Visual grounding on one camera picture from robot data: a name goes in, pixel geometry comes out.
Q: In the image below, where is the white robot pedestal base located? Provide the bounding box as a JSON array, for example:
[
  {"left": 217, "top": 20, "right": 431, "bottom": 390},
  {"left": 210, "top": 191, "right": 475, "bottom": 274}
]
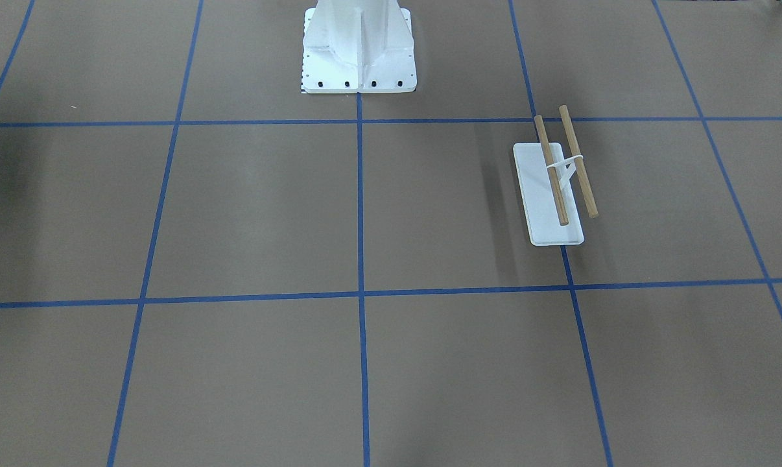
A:
[{"left": 300, "top": 1, "right": 418, "bottom": 94}]

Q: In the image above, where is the white rack rod bracket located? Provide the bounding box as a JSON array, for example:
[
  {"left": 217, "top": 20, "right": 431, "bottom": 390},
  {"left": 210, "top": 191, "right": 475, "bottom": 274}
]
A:
[{"left": 546, "top": 154, "right": 583, "bottom": 191}]

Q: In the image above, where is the white rack base plate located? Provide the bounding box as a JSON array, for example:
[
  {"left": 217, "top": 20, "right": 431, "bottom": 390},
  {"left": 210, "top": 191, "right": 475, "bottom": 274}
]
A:
[{"left": 513, "top": 142, "right": 584, "bottom": 247}]

